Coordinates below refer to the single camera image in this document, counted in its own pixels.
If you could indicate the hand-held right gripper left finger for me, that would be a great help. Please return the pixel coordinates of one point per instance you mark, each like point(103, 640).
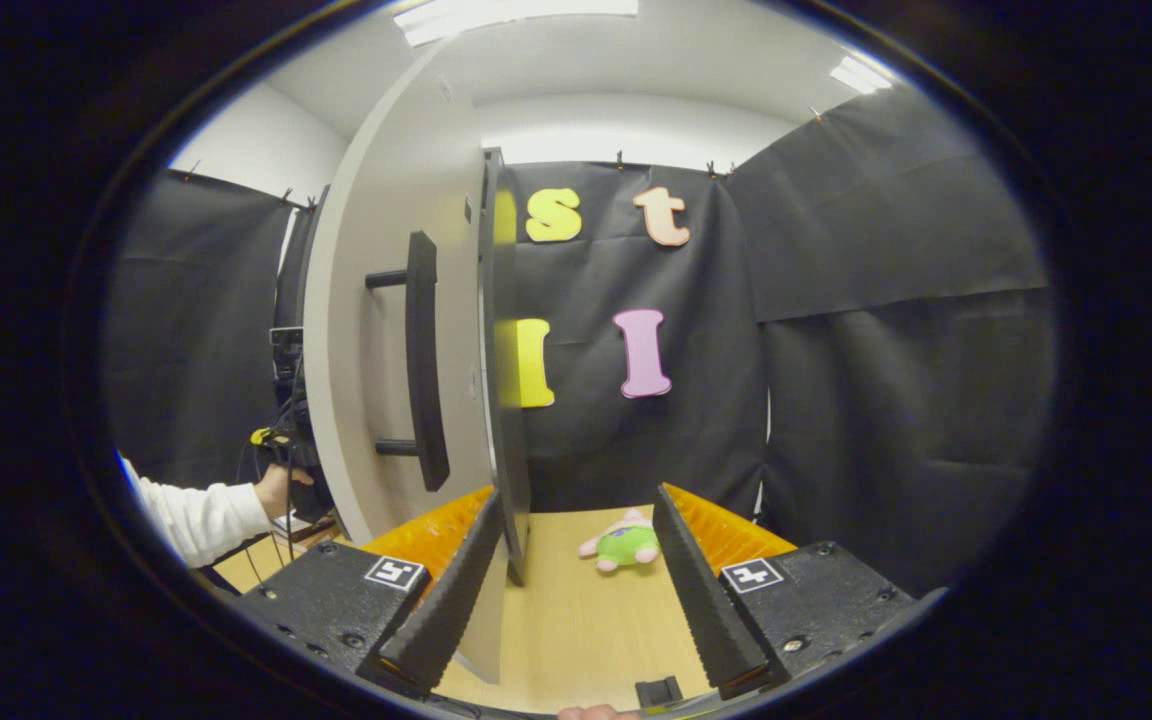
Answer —
point(456, 600)

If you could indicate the green and pink plush toy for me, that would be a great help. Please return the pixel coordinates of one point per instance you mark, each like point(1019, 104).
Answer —
point(626, 545)

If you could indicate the beige cabinet door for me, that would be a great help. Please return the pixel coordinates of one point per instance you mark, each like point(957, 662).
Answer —
point(386, 350)

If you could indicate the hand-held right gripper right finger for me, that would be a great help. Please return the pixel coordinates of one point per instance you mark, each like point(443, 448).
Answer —
point(701, 600)

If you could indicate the ceiling light panel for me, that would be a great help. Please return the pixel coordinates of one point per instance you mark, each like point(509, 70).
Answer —
point(861, 75)
point(506, 15)

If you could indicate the black backdrop cloth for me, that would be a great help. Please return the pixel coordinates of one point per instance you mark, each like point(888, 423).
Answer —
point(886, 400)

